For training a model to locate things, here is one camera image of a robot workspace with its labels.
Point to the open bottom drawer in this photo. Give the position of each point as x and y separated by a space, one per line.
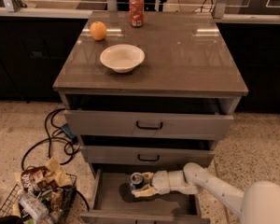
114 204

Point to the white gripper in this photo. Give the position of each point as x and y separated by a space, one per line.
160 182

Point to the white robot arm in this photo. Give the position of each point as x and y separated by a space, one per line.
259 204

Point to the orange soda can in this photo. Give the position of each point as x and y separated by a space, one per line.
136 12

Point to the grey drawer cabinet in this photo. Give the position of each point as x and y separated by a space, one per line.
187 69

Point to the white bowl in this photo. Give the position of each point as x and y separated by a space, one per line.
122 58

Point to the blue pepsi can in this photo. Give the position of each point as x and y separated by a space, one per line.
136 181

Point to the brown chip bag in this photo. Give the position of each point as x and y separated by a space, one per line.
41 178

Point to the drawer with handle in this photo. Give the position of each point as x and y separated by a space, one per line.
148 125
146 156

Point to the orange fruit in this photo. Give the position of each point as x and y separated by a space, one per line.
98 30

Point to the blue power plug box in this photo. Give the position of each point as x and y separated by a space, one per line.
67 131

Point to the black wire basket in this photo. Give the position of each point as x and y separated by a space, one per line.
41 196

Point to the middle drawer with handle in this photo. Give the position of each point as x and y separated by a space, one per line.
146 156

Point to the top drawer with handle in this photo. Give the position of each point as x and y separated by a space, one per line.
148 125

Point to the clear plastic bottle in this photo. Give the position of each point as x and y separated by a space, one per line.
36 209

